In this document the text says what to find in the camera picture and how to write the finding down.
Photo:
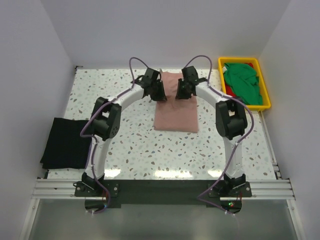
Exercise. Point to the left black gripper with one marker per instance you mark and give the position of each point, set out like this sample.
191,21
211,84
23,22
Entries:
155,88

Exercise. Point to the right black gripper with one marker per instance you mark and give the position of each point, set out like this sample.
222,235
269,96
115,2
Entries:
185,87

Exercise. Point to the pink t shirt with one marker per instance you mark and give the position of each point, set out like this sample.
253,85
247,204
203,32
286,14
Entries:
178,115

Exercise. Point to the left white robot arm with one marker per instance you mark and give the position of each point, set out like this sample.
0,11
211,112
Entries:
104,124

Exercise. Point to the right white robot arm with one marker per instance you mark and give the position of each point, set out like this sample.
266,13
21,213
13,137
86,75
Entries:
230,122

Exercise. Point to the red t shirt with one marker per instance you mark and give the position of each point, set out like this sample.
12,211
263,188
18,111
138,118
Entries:
228,89

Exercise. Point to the green t shirt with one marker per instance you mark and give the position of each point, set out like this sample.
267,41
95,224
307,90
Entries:
244,82

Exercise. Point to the yellow plastic bin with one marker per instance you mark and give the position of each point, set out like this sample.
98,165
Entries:
262,85

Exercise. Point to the black folded t shirt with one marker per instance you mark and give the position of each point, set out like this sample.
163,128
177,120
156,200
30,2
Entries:
65,148

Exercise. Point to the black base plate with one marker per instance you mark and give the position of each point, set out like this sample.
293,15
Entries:
116,193

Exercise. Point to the aluminium rail frame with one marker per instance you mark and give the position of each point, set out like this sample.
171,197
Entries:
55,213

